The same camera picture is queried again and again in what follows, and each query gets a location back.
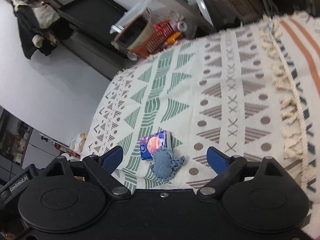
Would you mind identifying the yellow white plastic bag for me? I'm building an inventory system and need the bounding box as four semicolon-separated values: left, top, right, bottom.
69;133;87;154

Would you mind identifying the blue crocheted cloth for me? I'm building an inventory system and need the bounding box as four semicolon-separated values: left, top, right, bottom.
150;146;185;182

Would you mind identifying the patterned white green blanket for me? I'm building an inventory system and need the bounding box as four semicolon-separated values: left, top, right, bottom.
80;12;319;237

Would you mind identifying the red plastic basket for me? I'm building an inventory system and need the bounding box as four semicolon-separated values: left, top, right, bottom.
129;20;174;58

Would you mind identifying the cream black bowl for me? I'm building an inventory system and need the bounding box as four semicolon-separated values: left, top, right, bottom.
111;15;156;53

